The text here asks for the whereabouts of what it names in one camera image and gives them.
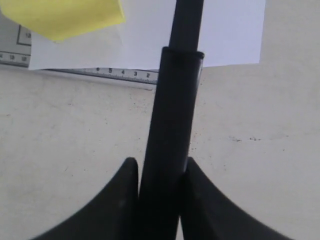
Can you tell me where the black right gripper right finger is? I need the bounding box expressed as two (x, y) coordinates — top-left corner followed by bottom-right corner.
(180, 157), (287, 240)

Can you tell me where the yellow foam cube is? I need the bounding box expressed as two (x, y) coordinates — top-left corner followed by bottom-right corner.
(0, 0), (125, 42)

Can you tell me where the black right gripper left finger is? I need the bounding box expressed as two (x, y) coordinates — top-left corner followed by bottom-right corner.
(36, 157), (139, 240)

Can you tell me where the grey paper cutter base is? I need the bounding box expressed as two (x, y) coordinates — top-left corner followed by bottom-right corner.
(0, 15), (158, 86)

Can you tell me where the black cutter blade arm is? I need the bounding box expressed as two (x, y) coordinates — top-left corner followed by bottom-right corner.
(134, 0), (204, 240)

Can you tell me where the white paper sheet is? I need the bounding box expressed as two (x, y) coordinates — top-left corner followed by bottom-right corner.
(29, 0), (266, 70)

